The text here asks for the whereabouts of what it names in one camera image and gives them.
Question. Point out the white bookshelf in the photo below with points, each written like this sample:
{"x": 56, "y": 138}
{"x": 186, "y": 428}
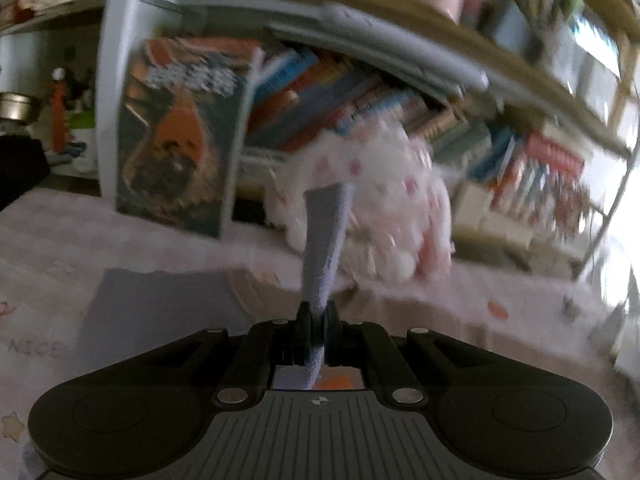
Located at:
{"x": 112, "y": 110}

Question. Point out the white pen box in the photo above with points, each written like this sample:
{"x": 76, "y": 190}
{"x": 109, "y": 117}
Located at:
{"x": 472, "y": 207}

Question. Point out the pink and white plush toy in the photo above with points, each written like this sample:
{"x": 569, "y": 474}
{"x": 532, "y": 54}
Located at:
{"x": 390, "y": 195}

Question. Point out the metal bowl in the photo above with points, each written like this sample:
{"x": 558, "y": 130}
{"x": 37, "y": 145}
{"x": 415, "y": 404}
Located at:
{"x": 17, "y": 107}

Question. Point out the white pen cup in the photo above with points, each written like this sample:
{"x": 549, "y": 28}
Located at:
{"x": 84, "y": 140}

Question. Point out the row of colourful books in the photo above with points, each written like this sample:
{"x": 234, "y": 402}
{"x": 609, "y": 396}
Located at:
{"x": 310, "y": 95}

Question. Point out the grey-blue fleece cloth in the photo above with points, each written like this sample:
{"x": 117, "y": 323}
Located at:
{"x": 325, "y": 240}

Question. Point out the large orange cover book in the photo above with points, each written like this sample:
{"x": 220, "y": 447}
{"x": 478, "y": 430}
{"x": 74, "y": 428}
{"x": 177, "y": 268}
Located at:
{"x": 175, "y": 135}

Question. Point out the red printed box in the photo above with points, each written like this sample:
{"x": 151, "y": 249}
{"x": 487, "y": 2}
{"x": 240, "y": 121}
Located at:
{"x": 555, "y": 152}

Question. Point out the red figurine bottle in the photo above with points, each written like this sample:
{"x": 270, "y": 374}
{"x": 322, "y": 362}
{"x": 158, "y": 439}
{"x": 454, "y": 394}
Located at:
{"x": 59, "y": 115}

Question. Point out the white flat box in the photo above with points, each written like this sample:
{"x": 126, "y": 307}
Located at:
{"x": 507, "y": 232}

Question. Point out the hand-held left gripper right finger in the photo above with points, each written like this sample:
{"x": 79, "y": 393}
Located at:
{"x": 331, "y": 335}

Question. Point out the row of small bottles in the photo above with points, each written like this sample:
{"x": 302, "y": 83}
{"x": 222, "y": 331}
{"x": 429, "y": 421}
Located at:
{"x": 545, "y": 195}

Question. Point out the pink checked desk mat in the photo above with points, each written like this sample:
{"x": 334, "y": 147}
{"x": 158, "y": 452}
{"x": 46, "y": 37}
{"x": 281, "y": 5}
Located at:
{"x": 150, "y": 250}

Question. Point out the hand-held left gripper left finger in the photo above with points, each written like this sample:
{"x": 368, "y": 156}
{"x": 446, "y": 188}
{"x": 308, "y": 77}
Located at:
{"x": 304, "y": 335}

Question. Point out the black bag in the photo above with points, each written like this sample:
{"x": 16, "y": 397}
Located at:
{"x": 20, "y": 170}

